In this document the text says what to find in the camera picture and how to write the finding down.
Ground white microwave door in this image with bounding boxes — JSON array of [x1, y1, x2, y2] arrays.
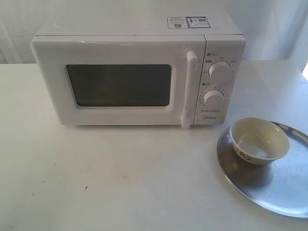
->
[[30, 35, 207, 129]]

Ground cream ceramic bowl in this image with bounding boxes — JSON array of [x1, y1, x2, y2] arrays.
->
[[229, 117, 290, 165]]

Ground lower white microwave knob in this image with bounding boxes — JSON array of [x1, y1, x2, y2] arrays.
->
[[204, 90, 224, 110]]

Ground white microwave knob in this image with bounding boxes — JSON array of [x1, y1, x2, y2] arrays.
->
[[208, 61, 232, 82], [204, 90, 224, 110]]

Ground white microwave oven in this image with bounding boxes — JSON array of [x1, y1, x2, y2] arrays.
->
[[30, 12, 246, 129]]

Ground upper white microwave knob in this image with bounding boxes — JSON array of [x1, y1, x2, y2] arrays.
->
[[208, 61, 232, 82]]

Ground round metal tray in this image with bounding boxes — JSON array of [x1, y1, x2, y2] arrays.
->
[[217, 123, 308, 218]]

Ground white curtain backdrop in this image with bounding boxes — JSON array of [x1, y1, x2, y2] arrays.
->
[[0, 0, 308, 68]]

